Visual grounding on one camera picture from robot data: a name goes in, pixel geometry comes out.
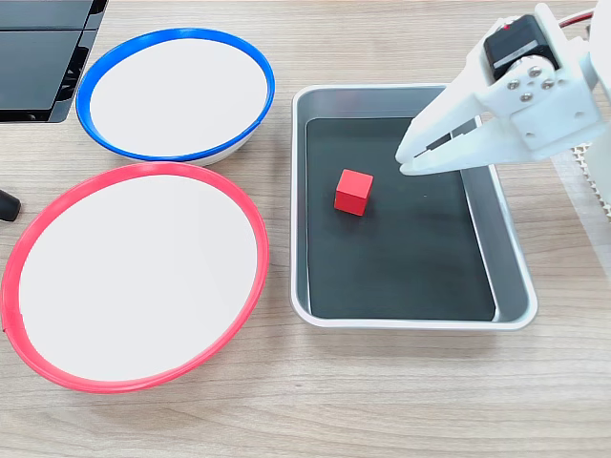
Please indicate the red cube block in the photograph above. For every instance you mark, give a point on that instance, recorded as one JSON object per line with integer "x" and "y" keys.
{"x": 352, "y": 193}

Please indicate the black tray liner mat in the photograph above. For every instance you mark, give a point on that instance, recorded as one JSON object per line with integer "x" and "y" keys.
{"x": 396, "y": 262}

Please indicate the silver metal tray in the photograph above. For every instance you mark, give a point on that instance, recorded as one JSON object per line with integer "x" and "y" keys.
{"x": 298, "y": 238}

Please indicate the blue-rimmed white dish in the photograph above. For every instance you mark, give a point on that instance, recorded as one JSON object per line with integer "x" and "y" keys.
{"x": 176, "y": 95}

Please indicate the red-rimmed white dish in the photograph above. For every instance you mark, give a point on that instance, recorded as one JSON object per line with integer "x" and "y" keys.
{"x": 133, "y": 286}

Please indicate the white perforated mat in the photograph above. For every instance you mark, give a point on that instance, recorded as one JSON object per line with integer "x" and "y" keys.
{"x": 580, "y": 157}

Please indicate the black panelled device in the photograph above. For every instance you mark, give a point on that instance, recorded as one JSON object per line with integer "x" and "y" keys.
{"x": 33, "y": 71}

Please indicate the black rounded object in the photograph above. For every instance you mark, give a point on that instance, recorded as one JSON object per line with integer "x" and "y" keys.
{"x": 8, "y": 206}

